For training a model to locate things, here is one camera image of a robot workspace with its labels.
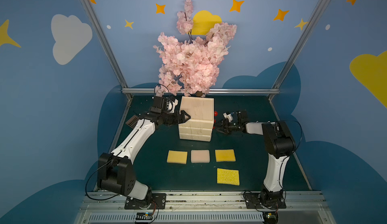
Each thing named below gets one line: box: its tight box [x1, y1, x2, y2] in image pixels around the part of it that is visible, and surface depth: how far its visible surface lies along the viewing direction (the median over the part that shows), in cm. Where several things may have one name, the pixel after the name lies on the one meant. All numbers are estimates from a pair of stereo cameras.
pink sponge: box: [190, 149, 211, 163], surface depth 90 cm
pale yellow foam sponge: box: [166, 149, 188, 165], surface depth 90 cm
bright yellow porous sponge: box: [216, 168, 240, 186], surface depth 84 cm
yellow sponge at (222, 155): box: [214, 149, 236, 162], surface depth 92 cm
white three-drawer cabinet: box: [178, 96, 215, 142], surface depth 88 cm
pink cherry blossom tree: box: [153, 0, 238, 97], surface depth 66 cm
